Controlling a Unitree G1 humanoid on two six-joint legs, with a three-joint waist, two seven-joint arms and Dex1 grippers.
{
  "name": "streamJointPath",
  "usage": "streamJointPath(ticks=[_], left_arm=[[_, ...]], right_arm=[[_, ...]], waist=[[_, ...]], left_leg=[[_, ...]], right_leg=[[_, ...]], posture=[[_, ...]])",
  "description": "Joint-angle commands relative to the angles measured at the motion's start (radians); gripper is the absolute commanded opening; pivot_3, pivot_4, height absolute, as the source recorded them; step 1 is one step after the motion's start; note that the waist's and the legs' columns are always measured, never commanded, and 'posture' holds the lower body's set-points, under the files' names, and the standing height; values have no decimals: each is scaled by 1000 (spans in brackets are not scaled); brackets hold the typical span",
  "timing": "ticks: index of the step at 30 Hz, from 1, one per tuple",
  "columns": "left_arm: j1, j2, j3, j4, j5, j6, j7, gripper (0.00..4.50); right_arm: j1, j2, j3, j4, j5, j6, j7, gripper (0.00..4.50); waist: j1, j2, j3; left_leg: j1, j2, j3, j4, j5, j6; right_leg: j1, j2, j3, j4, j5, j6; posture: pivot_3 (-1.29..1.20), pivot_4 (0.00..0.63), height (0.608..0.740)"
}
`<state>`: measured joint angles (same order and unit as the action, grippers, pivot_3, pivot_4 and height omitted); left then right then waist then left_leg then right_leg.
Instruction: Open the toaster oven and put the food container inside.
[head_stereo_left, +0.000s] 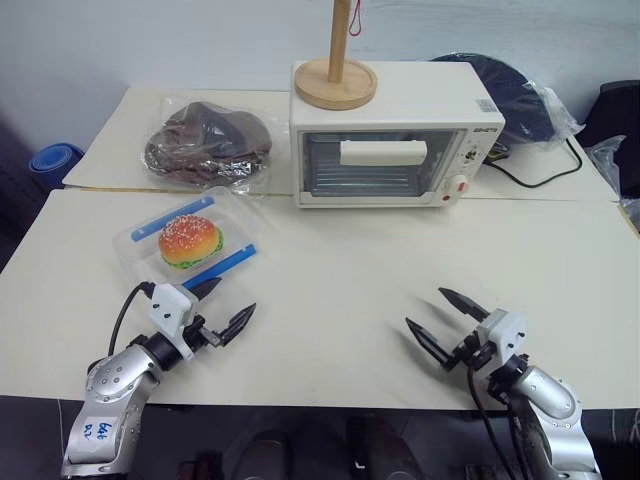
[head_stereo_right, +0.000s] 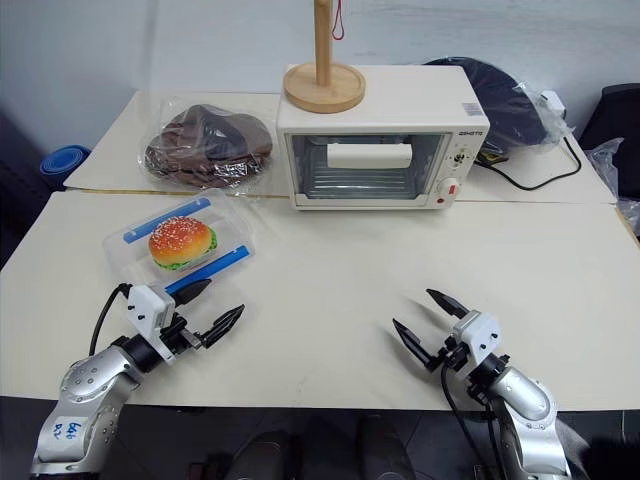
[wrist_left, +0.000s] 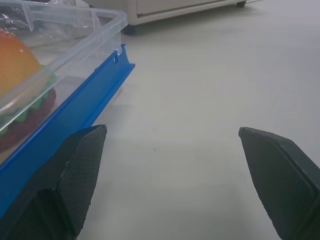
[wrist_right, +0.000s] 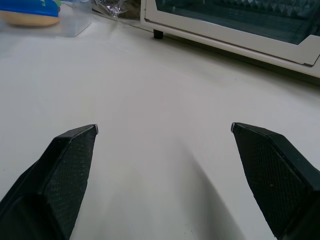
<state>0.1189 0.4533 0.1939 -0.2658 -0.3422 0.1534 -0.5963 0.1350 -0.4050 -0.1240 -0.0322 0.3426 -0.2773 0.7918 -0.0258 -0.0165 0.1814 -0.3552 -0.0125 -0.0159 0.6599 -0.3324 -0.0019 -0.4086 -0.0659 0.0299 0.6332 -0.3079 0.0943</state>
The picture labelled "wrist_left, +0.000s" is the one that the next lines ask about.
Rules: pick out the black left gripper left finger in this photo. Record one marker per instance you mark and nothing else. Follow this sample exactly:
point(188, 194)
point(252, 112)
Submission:
point(70, 175)

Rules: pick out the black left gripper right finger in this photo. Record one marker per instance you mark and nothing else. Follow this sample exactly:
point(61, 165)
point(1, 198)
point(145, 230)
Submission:
point(277, 180)

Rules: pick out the blue box lid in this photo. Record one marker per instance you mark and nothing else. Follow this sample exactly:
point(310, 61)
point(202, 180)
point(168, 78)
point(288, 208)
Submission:
point(75, 110)

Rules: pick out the toy hamburger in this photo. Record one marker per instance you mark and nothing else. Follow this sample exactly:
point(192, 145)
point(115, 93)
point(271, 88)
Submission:
point(22, 82)

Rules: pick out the clear plastic storage box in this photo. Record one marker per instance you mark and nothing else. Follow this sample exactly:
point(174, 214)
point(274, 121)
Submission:
point(82, 47)

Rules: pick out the white cabinet base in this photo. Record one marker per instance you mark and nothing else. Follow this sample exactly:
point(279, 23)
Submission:
point(180, 10)

